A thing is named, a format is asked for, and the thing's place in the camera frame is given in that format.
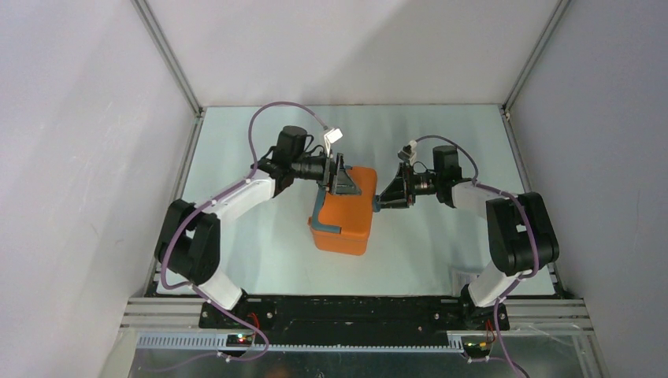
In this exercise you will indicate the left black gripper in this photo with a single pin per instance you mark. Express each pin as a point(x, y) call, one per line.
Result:
point(337, 180)

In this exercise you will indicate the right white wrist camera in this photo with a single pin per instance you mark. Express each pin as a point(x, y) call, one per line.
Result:
point(408, 153)

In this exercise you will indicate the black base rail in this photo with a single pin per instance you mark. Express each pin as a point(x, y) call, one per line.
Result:
point(356, 321)

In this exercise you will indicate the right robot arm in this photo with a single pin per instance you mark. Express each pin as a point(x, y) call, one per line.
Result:
point(521, 237)

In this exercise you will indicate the orange medicine box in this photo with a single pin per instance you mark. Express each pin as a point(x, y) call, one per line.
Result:
point(342, 224)

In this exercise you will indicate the white leaflet near base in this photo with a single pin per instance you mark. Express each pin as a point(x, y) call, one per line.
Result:
point(460, 278)

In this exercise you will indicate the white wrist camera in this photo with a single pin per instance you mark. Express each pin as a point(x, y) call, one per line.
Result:
point(331, 136)
point(408, 153)

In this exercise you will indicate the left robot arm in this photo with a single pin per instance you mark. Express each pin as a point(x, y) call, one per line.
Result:
point(190, 240)

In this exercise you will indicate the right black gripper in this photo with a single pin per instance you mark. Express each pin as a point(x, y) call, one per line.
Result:
point(395, 196)

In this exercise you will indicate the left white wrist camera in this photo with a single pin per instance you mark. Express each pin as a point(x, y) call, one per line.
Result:
point(331, 136)

